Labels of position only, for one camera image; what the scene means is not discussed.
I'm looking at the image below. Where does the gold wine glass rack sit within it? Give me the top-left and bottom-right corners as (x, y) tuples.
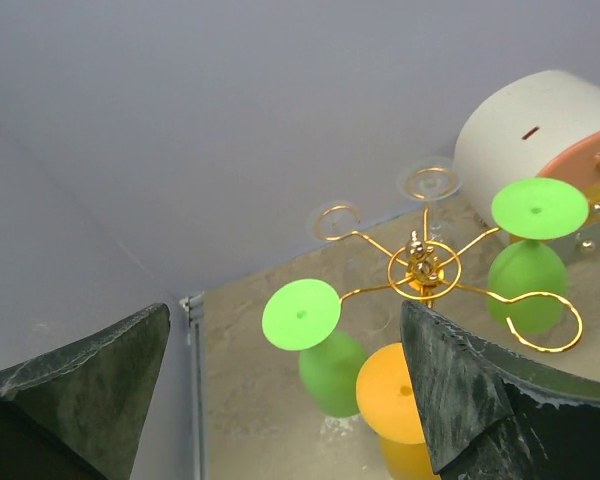
(313, 167), (584, 354)

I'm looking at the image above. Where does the pastel mini drawer chest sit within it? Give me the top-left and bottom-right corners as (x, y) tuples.
(453, 70), (600, 262)

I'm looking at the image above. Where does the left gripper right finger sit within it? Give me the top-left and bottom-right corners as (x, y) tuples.
(400, 300), (600, 479)

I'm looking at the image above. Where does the green plastic goblet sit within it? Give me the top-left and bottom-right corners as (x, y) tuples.
(484, 176), (591, 335)
(261, 278), (368, 418)

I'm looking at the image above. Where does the orange plastic goblet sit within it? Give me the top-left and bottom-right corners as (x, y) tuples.
(356, 342), (438, 479)

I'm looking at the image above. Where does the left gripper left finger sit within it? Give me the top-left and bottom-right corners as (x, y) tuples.
(0, 303), (170, 479)

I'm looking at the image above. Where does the clear wine glass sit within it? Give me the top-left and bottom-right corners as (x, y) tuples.
(396, 156), (462, 245)
(306, 201), (361, 242)

